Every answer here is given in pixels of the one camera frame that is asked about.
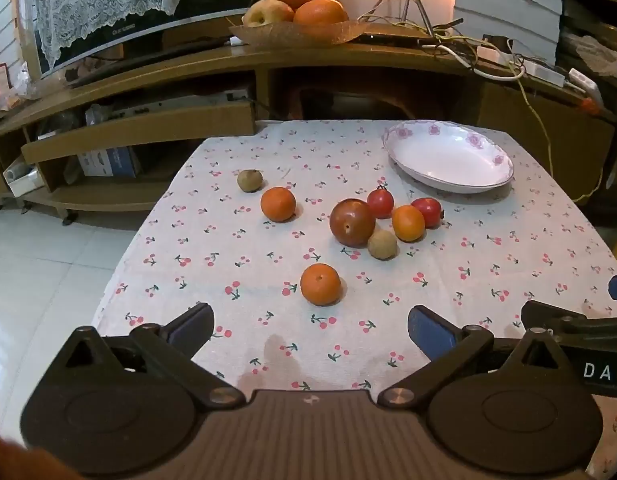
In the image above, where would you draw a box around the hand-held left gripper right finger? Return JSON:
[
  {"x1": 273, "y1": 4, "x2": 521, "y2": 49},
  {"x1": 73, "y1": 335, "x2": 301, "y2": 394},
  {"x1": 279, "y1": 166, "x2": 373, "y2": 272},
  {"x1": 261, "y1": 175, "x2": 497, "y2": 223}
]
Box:
[{"x1": 377, "y1": 304, "x2": 571, "y2": 408}]

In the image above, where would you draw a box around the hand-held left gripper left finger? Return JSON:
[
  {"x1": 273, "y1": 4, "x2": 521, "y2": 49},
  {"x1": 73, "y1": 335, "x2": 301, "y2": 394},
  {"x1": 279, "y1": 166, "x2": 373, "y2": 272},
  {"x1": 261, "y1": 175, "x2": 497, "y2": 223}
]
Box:
[{"x1": 54, "y1": 302, "x2": 247, "y2": 408}]

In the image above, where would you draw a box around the small brown round fruit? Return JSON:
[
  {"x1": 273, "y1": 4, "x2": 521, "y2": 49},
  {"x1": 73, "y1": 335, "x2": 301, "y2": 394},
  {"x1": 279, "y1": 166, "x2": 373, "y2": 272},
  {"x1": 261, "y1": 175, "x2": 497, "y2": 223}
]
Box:
[
  {"x1": 237, "y1": 169, "x2": 264, "y2": 193},
  {"x1": 367, "y1": 230, "x2": 398, "y2": 261}
]

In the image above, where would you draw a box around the small orange mandarin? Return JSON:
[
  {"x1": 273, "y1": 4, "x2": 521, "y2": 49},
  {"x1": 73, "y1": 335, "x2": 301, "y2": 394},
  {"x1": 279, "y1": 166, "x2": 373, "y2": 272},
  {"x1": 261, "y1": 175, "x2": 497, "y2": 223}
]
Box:
[
  {"x1": 300, "y1": 263, "x2": 342, "y2": 306},
  {"x1": 392, "y1": 205, "x2": 426, "y2": 242},
  {"x1": 261, "y1": 186, "x2": 297, "y2": 223}
]

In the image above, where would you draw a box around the small red tomato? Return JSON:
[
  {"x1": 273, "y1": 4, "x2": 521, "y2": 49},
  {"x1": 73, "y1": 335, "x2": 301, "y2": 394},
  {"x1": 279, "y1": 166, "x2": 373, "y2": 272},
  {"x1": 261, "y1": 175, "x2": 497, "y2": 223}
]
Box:
[
  {"x1": 411, "y1": 197, "x2": 445, "y2": 229},
  {"x1": 367, "y1": 184, "x2": 394, "y2": 220}
]

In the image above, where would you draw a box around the dark red apple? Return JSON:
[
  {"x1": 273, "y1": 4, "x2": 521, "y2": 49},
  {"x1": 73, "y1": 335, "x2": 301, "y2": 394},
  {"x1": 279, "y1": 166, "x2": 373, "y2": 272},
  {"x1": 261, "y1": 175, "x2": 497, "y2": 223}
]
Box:
[{"x1": 329, "y1": 198, "x2": 376, "y2": 248}]

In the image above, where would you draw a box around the white floral plate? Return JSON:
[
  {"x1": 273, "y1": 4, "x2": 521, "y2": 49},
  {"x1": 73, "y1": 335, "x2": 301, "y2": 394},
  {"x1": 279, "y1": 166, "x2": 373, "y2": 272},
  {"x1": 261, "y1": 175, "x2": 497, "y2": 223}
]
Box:
[{"x1": 383, "y1": 120, "x2": 515, "y2": 194}]

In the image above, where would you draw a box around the cherry print tablecloth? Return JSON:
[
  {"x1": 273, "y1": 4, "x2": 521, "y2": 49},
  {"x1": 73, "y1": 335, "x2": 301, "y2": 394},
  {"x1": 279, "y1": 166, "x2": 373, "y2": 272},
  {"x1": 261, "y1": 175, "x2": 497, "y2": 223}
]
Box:
[{"x1": 91, "y1": 119, "x2": 617, "y2": 480}]

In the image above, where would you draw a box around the blue and white box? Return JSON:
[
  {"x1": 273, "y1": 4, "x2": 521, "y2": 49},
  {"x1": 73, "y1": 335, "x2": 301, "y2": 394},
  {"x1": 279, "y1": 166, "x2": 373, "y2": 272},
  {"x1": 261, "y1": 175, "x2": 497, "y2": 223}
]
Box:
[{"x1": 78, "y1": 147, "x2": 142, "y2": 179}]

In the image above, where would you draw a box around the wooden television cabinet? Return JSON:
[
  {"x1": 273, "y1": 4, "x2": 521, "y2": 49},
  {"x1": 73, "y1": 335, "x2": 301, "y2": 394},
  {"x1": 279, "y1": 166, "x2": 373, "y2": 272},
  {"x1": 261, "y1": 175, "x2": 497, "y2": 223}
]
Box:
[{"x1": 0, "y1": 35, "x2": 617, "y2": 226}]

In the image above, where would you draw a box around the white plug box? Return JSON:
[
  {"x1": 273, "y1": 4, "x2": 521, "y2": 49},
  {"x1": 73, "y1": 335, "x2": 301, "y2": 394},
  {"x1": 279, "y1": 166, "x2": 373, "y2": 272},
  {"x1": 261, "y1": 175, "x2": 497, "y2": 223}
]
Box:
[{"x1": 568, "y1": 67, "x2": 602, "y2": 104}]

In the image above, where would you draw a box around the dark wooden shelf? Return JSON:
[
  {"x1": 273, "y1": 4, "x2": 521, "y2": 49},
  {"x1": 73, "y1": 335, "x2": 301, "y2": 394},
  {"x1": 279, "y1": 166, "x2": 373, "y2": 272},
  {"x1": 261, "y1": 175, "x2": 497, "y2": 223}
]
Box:
[{"x1": 557, "y1": 0, "x2": 617, "y2": 122}]

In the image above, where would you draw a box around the white power adapter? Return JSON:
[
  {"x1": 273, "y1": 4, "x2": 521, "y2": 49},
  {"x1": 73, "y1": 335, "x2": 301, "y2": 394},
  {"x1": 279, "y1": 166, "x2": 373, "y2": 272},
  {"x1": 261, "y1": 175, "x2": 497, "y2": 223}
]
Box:
[{"x1": 475, "y1": 45, "x2": 510, "y2": 65}]

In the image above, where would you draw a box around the black router with antennas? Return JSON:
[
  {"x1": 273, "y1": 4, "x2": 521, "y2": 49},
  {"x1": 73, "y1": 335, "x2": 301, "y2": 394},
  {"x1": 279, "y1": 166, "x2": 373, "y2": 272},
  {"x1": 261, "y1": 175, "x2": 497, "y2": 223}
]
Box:
[{"x1": 359, "y1": 0, "x2": 465, "y2": 45}]

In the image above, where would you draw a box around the amber glass fruit tray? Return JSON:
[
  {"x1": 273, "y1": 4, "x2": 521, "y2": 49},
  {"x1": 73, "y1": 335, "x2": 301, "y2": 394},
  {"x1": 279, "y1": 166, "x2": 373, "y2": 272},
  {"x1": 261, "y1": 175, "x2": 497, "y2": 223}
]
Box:
[{"x1": 228, "y1": 19, "x2": 371, "y2": 49}]

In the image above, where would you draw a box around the yellow apple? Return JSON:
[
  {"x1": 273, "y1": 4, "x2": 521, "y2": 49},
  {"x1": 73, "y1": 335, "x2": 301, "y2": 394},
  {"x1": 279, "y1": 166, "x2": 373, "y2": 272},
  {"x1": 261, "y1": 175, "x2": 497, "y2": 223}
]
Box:
[{"x1": 242, "y1": 0, "x2": 295, "y2": 28}]

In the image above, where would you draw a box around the white cable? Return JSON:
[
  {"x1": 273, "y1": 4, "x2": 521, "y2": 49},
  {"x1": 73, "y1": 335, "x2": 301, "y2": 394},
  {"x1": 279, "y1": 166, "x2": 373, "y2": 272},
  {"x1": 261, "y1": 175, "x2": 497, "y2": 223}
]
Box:
[{"x1": 422, "y1": 44, "x2": 528, "y2": 82}]

